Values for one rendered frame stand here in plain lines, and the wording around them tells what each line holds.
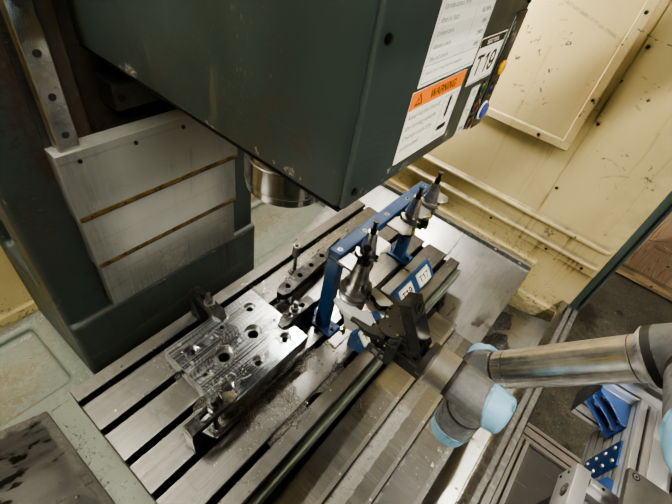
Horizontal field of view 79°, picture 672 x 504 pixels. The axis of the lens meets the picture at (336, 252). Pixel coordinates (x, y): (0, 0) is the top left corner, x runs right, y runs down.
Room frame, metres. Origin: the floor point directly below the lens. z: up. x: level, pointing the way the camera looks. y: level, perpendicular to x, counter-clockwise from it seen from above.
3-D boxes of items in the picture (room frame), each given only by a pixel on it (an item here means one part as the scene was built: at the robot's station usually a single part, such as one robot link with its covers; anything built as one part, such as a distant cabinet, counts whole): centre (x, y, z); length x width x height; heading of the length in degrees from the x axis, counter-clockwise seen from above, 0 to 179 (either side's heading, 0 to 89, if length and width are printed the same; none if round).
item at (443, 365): (0.42, -0.23, 1.31); 0.08 x 0.05 x 0.08; 149
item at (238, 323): (0.57, 0.20, 0.96); 0.29 x 0.23 x 0.05; 149
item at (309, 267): (0.90, 0.08, 0.93); 0.26 x 0.05 x 0.06; 154
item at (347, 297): (0.52, -0.05, 1.35); 0.06 x 0.06 x 0.03
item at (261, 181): (0.63, 0.12, 1.55); 0.16 x 0.16 x 0.12
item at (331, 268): (0.75, 0.00, 1.05); 0.10 x 0.05 x 0.30; 59
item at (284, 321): (0.70, 0.08, 0.97); 0.13 x 0.03 x 0.15; 149
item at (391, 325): (0.46, -0.16, 1.30); 0.12 x 0.08 x 0.09; 59
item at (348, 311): (0.48, -0.06, 1.30); 0.09 x 0.03 x 0.06; 72
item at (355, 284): (0.52, -0.05, 1.39); 0.04 x 0.04 x 0.07
